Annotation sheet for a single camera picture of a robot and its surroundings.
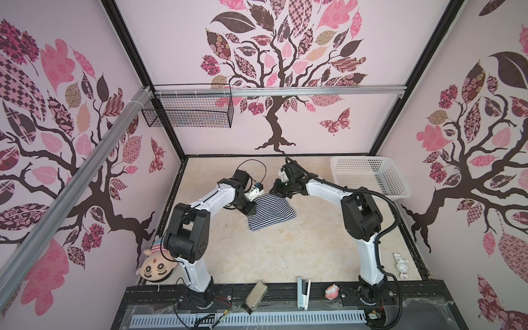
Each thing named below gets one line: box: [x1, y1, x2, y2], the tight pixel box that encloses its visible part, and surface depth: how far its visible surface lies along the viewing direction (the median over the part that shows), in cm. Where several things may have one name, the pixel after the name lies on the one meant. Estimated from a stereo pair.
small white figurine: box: [393, 252, 410, 280], surface depth 81 cm
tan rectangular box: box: [241, 279, 269, 315], surface depth 73 cm
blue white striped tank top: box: [247, 194, 298, 232], surface depth 96 cm
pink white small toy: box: [324, 283, 340, 300], surface depth 72 cm
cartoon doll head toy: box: [135, 235, 179, 282], surface depth 74 cm
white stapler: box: [297, 277, 311, 311], surface depth 74 cm
